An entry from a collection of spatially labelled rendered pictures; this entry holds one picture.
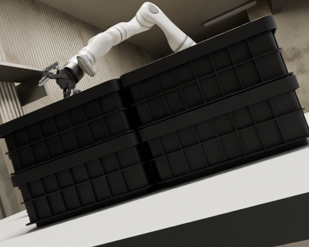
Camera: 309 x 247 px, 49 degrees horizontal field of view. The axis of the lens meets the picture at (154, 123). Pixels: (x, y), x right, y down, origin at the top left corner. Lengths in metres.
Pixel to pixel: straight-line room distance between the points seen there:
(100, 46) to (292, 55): 7.29
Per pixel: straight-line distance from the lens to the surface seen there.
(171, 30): 1.55
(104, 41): 1.32
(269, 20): 0.63
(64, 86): 1.22
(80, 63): 1.22
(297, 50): 8.41
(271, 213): 0.33
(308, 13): 8.58
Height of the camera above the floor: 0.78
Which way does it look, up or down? 4 degrees up
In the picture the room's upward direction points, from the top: 19 degrees counter-clockwise
